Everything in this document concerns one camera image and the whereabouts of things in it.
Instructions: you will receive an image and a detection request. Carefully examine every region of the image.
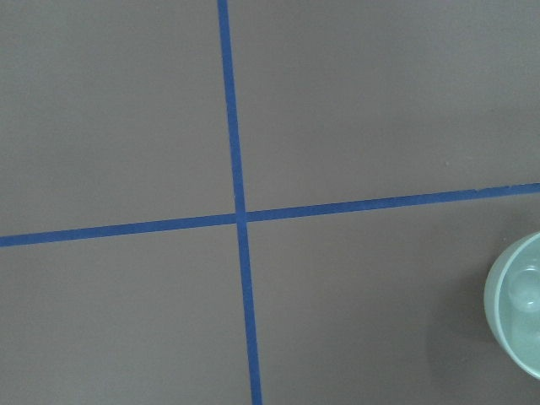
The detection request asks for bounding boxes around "green bowl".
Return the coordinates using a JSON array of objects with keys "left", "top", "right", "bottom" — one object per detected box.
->
[{"left": 483, "top": 233, "right": 539, "bottom": 379}]

